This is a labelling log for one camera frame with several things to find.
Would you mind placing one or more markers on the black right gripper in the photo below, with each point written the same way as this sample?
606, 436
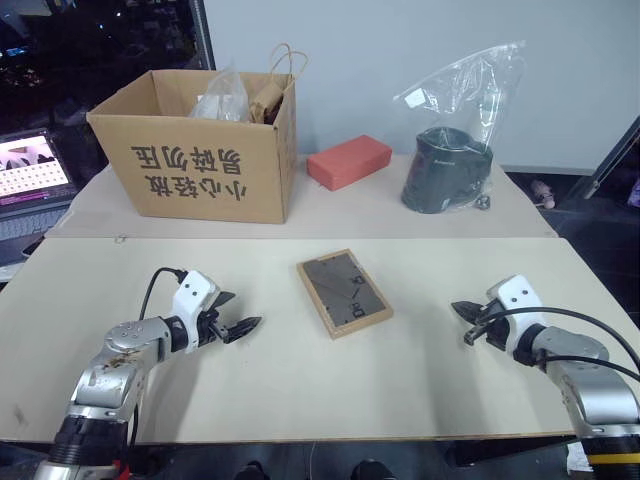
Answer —
496, 330

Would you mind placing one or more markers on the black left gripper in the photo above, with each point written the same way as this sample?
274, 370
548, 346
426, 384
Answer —
210, 325

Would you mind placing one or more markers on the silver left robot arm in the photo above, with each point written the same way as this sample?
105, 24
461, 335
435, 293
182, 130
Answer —
115, 360

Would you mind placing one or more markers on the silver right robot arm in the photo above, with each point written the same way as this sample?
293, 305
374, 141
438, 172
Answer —
600, 390

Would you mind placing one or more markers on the laptop computer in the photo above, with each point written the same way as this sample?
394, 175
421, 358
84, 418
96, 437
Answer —
30, 170

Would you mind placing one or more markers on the kettle power plug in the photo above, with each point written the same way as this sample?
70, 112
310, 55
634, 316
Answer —
483, 201

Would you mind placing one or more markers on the printed cardboard box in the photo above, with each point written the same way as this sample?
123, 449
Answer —
200, 170

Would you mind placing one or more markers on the small pink object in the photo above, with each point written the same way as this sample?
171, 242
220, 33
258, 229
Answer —
544, 194

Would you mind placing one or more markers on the black electric kettle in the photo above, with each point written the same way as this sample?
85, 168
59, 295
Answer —
435, 175

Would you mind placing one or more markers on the red rectangular box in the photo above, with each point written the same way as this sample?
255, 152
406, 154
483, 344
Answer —
347, 160

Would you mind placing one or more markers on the brown paper bag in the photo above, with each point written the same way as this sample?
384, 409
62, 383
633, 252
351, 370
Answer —
262, 102

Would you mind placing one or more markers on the crumpled clear plastic bag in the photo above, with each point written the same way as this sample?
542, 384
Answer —
220, 95

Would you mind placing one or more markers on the grey metal slanted bar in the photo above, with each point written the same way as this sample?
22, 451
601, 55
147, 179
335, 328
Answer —
615, 155

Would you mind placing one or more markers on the large clear zip bag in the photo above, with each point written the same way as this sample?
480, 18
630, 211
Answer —
475, 80

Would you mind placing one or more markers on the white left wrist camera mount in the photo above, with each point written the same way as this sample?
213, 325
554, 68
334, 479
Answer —
195, 291

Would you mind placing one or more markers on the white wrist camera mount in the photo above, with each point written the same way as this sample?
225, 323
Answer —
517, 296
195, 291

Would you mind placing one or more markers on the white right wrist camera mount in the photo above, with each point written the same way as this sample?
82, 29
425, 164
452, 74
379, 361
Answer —
517, 296

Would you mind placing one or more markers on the wooden picture frame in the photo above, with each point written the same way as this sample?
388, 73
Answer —
345, 295

